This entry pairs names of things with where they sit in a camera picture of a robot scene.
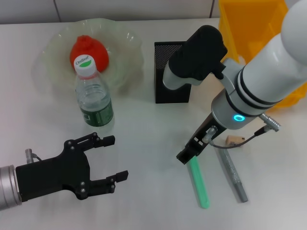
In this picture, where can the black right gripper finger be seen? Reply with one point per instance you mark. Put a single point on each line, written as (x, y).
(195, 152)
(185, 157)

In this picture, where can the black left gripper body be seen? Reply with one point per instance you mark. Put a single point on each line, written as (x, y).
(52, 175)

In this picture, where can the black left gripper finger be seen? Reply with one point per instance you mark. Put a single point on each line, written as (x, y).
(103, 141)
(105, 184)

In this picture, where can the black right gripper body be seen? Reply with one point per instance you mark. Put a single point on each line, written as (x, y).
(206, 134)

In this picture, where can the green pen with white clip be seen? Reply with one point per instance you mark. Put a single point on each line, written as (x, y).
(199, 182)

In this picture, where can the clear water bottle green label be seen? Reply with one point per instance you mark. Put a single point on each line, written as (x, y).
(96, 100)

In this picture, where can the grey marker pen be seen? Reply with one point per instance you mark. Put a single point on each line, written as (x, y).
(233, 172)

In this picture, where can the red-orange knobbed orange fruit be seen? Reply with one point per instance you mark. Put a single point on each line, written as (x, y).
(100, 51)

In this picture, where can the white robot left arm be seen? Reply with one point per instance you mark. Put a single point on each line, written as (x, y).
(7, 187)

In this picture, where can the beige eraser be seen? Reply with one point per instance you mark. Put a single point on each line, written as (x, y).
(233, 139)

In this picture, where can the black mesh pen holder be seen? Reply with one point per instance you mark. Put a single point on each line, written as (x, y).
(172, 95)

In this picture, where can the clear greenish glass fruit plate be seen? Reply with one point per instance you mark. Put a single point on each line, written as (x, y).
(120, 48)

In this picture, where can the yellow plastic bin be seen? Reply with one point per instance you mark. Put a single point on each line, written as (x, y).
(239, 24)

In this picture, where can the black-covered right wrist camera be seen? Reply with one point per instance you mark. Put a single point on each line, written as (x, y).
(196, 57)

